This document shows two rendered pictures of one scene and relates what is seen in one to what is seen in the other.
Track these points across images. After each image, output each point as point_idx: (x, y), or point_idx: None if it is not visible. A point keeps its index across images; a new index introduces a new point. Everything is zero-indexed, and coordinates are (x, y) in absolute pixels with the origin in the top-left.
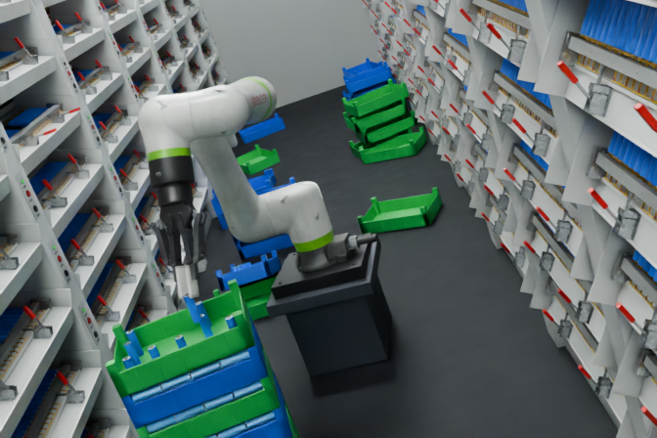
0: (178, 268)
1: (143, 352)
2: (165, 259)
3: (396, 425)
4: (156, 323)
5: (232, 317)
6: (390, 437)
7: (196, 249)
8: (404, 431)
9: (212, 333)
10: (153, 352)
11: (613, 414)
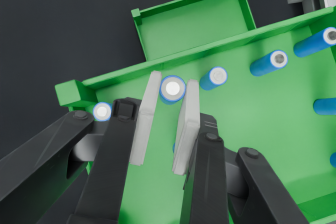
0: (184, 120)
1: (331, 160)
2: (253, 162)
3: (64, 217)
4: (320, 216)
5: (93, 108)
6: (70, 200)
7: (59, 132)
8: (56, 205)
9: (173, 149)
10: (270, 52)
11: None
